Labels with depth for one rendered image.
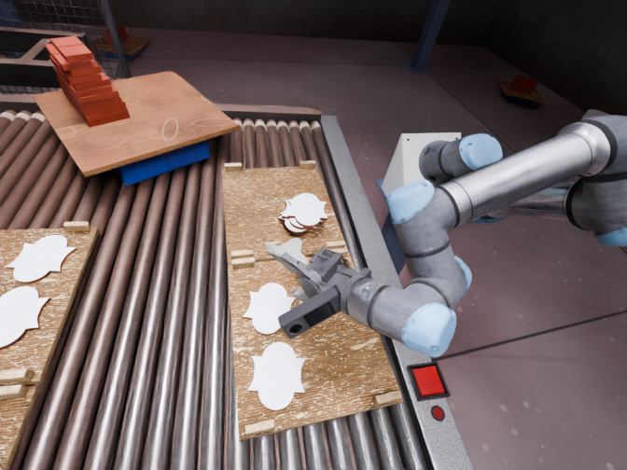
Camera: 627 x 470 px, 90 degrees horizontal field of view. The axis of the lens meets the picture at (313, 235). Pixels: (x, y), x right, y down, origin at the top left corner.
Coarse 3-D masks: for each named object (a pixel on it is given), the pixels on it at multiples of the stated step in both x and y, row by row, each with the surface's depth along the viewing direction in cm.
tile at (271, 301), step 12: (264, 288) 80; (276, 288) 81; (252, 300) 77; (264, 300) 78; (276, 300) 78; (288, 300) 79; (252, 312) 75; (264, 312) 76; (276, 312) 76; (264, 324) 74; (276, 324) 74
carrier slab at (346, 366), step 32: (256, 288) 81; (288, 288) 82; (352, 320) 79; (256, 352) 70; (320, 352) 72; (352, 352) 73; (384, 352) 74; (320, 384) 68; (352, 384) 69; (384, 384) 69; (256, 416) 62; (288, 416) 63; (320, 416) 64
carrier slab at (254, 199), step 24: (264, 168) 114; (288, 168) 116; (240, 192) 104; (264, 192) 106; (288, 192) 107; (312, 192) 109; (240, 216) 97; (264, 216) 98; (240, 240) 91; (264, 240) 92; (288, 240) 93; (312, 240) 94; (336, 240) 96
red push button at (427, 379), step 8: (416, 368) 73; (424, 368) 74; (432, 368) 74; (416, 376) 72; (424, 376) 72; (432, 376) 73; (424, 384) 71; (432, 384) 71; (440, 384) 72; (424, 392) 70; (432, 392) 70; (440, 392) 71
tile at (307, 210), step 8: (288, 200) 96; (296, 200) 96; (304, 200) 97; (312, 200) 97; (296, 208) 94; (304, 208) 94; (312, 208) 95; (320, 208) 95; (288, 216) 92; (296, 216) 92; (304, 216) 92; (312, 216) 93; (320, 216) 93; (304, 224) 90; (312, 224) 91
